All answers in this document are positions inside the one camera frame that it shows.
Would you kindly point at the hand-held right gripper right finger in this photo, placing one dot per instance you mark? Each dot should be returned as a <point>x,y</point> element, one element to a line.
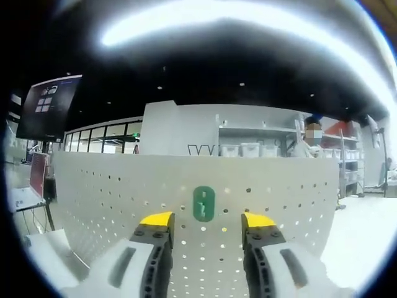
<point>263,257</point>

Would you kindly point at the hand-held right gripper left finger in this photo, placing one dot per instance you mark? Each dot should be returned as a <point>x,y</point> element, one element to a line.
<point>152,257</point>

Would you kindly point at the white perforated mounting plate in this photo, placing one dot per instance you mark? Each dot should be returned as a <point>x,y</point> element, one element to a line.
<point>124,186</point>

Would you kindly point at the green hook assembly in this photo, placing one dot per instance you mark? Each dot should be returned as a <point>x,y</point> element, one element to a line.
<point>208,198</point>

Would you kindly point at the white storage bin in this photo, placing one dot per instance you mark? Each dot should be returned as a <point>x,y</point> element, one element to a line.
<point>270,150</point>
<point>229,150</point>
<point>250,149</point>

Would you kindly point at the metal storage shelf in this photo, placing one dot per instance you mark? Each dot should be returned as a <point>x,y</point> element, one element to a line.
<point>350,174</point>
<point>257,130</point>

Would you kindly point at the small black monitor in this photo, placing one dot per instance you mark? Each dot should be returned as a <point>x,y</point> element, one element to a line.
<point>50,189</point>

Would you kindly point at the black-framed glass partition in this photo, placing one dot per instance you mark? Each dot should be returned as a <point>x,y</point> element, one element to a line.
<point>99,138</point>

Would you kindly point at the white desk with laptop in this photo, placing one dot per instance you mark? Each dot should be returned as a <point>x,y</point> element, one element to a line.
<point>24,198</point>

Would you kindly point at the red screen monitor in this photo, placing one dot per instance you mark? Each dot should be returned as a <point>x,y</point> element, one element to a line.
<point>38,174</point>

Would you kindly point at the large dark wall screen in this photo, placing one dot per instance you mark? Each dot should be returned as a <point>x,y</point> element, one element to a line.
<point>46,115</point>

